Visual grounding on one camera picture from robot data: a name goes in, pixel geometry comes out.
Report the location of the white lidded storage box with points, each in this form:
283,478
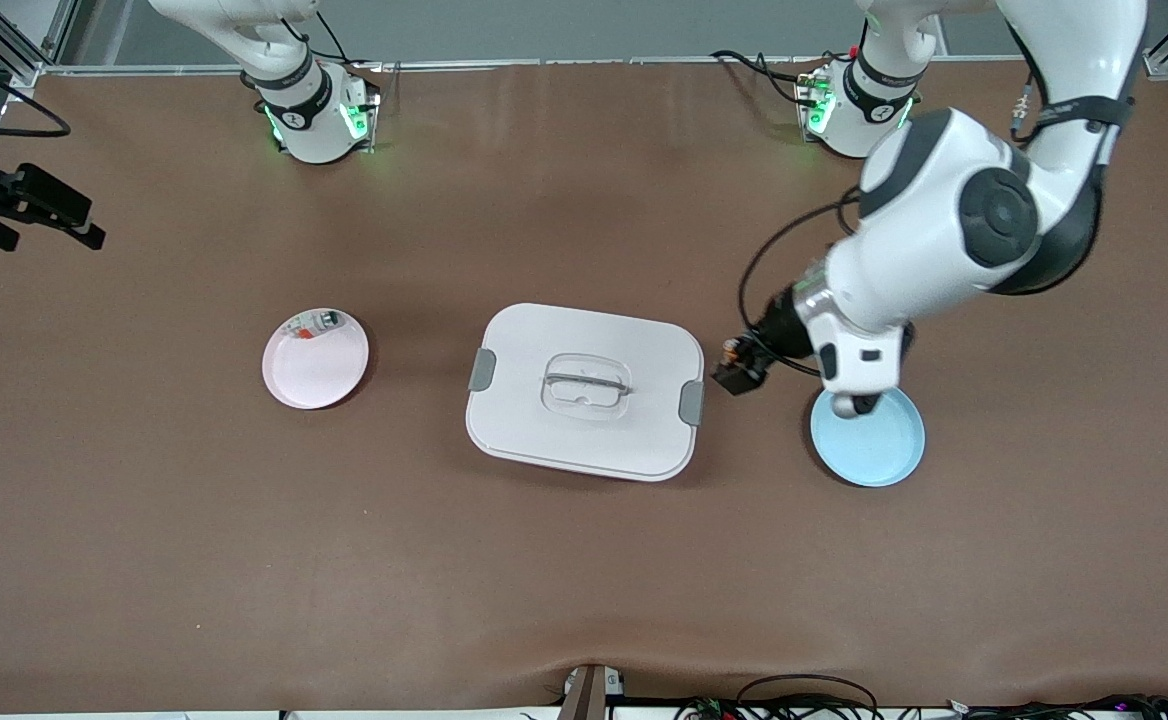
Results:
584,440

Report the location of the camera mount post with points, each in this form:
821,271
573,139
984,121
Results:
586,695

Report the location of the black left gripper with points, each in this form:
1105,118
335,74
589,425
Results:
777,329

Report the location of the black orange switch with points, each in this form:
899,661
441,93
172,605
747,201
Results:
736,375

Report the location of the pink round plate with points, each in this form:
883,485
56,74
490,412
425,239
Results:
316,365

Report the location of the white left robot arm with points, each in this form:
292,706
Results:
944,220

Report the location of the blue round plate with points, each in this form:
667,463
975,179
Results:
874,450

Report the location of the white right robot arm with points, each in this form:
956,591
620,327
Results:
314,130

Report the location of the green white push button switch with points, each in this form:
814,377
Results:
316,324

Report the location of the grey box latch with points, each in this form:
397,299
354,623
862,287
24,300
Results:
482,370
691,402

